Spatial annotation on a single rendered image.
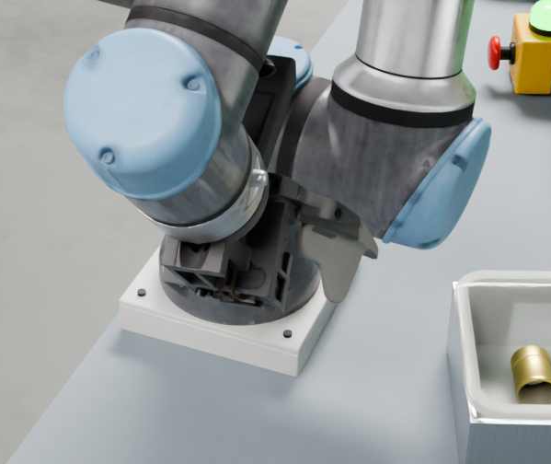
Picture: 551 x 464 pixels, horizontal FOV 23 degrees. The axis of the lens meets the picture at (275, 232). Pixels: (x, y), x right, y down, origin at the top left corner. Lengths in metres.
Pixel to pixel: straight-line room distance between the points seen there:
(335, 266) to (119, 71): 0.30
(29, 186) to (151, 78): 2.10
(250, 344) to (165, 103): 0.57
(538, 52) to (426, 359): 0.47
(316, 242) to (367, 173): 0.17
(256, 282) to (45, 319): 1.59
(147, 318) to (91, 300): 1.22
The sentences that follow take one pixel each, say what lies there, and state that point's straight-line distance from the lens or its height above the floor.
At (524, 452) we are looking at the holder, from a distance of 1.09.
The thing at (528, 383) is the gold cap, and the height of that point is 0.78.
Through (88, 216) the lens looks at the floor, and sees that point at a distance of 2.64.
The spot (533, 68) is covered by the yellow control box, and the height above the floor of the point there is 0.79.
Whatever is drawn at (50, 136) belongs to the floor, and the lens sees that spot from 2.88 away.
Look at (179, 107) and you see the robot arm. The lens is 0.64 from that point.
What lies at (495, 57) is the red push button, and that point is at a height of 0.80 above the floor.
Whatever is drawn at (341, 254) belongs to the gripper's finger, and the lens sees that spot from 0.91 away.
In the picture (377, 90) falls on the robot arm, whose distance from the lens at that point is 1.04.
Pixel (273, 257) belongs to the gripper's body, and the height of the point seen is 1.06.
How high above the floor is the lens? 1.58
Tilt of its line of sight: 38 degrees down
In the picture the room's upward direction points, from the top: straight up
